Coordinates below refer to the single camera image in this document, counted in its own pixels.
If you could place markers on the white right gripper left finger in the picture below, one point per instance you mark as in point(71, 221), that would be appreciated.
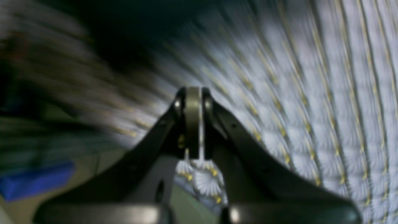
point(136, 189)

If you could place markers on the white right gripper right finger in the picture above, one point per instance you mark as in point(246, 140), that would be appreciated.
point(260, 190)

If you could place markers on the dark grey T-shirt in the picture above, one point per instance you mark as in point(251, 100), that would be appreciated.
point(130, 30)

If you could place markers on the fan-patterned tablecloth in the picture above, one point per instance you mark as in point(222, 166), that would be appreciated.
point(314, 80)

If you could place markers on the blue clamp at right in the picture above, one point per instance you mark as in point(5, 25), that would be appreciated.
point(35, 181)

